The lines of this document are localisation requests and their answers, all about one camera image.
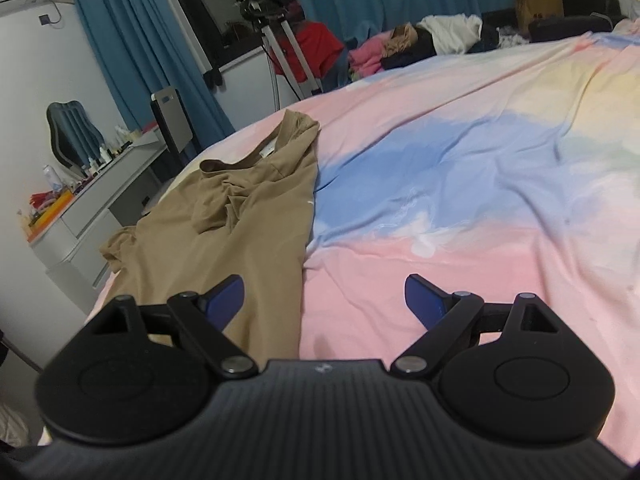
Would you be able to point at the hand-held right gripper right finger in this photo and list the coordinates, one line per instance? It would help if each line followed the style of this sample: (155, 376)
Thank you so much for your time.
(425, 301)

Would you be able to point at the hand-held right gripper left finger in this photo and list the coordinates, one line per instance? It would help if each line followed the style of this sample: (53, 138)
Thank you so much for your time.
(227, 299)

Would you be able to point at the tan printed t-shirt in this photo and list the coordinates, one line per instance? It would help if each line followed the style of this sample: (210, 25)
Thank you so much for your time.
(225, 230)

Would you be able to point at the bed with pastel sheet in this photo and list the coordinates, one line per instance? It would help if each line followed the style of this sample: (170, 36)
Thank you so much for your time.
(475, 185)

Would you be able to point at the white vanity desk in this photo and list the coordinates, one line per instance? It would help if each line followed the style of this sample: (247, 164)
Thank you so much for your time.
(100, 200)

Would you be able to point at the row of cosmetic bottles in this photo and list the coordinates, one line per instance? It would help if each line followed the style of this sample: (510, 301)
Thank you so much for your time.
(112, 152)

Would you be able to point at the black and white chair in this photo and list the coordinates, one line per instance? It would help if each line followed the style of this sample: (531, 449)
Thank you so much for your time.
(172, 115)

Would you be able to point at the orange tray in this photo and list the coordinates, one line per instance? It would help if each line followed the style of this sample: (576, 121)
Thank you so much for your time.
(50, 215)

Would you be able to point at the red pouch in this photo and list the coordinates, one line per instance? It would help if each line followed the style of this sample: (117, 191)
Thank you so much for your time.
(42, 199)

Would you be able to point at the white spray can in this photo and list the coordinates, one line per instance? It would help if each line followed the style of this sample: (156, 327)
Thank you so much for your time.
(52, 176)

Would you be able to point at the wavy vanity mirror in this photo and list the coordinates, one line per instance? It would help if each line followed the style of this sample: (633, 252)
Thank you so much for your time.
(70, 130)

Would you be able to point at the black garment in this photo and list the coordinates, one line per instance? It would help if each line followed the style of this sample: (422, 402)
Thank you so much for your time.
(415, 54)

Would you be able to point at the pink garment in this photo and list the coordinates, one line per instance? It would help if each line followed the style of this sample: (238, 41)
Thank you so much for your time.
(367, 55)

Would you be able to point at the silver tripod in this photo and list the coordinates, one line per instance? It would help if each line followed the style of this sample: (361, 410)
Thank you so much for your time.
(295, 55)

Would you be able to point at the tan crumpled garment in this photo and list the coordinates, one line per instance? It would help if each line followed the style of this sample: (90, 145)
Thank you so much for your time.
(400, 40)

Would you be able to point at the white garment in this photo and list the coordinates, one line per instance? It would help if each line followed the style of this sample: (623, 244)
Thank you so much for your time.
(450, 32)

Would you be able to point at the red garment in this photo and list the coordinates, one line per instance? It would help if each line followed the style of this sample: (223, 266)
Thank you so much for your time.
(320, 42)

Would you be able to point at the white patterned cloth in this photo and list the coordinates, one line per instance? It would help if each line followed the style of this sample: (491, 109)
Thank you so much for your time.
(512, 36)

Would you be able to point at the dark window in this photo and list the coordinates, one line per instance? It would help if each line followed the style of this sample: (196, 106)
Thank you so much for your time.
(215, 0)

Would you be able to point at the dark sofa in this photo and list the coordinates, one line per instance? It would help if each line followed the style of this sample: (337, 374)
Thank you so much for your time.
(575, 25)

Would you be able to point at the brown paper bag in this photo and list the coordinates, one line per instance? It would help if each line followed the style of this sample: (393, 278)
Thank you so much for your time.
(537, 7)

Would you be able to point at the grey wall socket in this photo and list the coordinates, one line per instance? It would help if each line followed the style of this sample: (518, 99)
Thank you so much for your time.
(45, 19)

